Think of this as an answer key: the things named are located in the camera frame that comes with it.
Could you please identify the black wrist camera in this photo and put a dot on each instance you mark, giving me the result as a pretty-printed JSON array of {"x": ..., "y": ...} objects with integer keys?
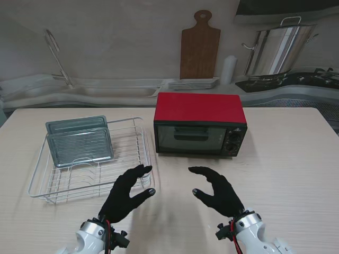
[
  {"x": 223, "y": 231},
  {"x": 119, "y": 236}
]

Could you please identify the ribbed metal baking tray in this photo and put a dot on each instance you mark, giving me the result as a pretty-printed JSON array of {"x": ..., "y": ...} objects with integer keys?
[
  {"x": 79, "y": 145},
  {"x": 74, "y": 123}
]

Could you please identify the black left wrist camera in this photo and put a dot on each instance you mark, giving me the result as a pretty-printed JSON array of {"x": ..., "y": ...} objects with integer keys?
[{"x": 119, "y": 236}]

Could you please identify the brown wooden cutting board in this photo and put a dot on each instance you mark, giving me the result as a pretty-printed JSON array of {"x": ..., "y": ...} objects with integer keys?
[{"x": 200, "y": 53}]

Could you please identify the black gas stove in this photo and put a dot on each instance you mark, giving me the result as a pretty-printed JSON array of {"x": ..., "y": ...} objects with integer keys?
[{"x": 304, "y": 79}]

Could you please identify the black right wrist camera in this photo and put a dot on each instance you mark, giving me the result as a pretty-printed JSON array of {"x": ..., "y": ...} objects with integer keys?
[{"x": 223, "y": 231}]

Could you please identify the red black toaster oven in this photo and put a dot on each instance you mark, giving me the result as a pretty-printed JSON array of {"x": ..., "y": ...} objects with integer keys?
[{"x": 198, "y": 108}]

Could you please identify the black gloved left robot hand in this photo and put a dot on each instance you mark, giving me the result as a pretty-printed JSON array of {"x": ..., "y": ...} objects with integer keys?
[{"x": 119, "y": 195}]

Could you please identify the tall steel stock pot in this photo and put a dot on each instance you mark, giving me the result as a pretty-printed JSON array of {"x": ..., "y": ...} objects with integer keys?
[{"x": 278, "y": 50}]

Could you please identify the black oven knob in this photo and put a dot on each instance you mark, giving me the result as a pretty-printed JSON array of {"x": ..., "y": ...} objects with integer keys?
[
  {"x": 235, "y": 136},
  {"x": 233, "y": 147}
]

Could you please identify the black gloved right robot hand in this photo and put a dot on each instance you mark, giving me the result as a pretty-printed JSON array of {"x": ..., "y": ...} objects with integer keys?
[{"x": 219, "y": 190}]

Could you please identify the chrome kitchen faucet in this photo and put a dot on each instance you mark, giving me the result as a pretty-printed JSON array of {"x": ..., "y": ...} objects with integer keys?
[{"x": 64, "y": 73}]

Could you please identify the steel kitchen sink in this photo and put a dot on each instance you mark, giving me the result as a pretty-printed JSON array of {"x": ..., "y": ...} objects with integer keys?
[{"x": 106, "y": 91}]

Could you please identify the stack of white plates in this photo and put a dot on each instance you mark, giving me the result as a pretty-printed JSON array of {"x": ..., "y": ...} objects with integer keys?
[{"x": 193, "y": 84}]

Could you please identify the white paper towel roll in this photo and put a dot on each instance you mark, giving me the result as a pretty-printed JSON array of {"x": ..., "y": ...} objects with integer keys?
[{"x": 229, "y": 70}]

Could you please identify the dark range hood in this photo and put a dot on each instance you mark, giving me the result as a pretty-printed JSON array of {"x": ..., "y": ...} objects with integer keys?
[{"x": 291, "y": 8}]

